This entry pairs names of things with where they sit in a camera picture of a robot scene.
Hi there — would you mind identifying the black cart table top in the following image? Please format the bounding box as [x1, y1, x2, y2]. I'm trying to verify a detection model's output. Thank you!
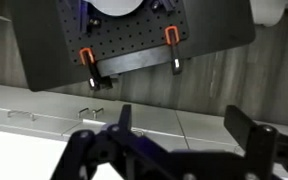
[8, 0, 257, 93]

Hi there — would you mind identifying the white rounded object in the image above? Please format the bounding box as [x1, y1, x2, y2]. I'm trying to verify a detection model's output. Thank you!
[249, 0, 288, 28]

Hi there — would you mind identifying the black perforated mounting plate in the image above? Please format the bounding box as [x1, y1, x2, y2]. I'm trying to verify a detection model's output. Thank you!
[55, 0, 190, 78]

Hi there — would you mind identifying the silver lower door handle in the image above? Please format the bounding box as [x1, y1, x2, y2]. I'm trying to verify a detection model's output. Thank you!
[91, 106, 105, 120]
[77, 106, 90, 120]

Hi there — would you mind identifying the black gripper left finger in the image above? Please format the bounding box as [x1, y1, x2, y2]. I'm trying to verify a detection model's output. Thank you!
[50, 104, 172, 180]

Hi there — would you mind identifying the black clamp with orange handle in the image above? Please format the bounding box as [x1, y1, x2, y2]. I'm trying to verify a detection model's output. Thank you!
[163, 25, 185, 76]
[78, 47, 114, 92]

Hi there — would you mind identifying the short silver drawer handle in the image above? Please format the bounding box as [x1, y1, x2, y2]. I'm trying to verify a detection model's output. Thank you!
[6, 109, 37, 122]
[131, 127, 146, 138]

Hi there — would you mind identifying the white lower cabinet unit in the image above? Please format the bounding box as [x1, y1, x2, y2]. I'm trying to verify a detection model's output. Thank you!
[0, 82, 288, 158]

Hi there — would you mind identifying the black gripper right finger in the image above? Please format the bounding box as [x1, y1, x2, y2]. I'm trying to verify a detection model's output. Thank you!
[223, 104, 288, 180]

